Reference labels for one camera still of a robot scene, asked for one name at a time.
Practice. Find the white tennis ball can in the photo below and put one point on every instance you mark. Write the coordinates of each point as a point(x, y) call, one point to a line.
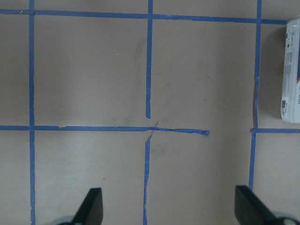
point(290, 100)

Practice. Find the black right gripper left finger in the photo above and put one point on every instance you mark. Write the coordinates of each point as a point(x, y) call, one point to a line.
point(91, 210)

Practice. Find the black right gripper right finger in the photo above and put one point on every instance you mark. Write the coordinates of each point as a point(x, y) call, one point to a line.
point(249, 210)

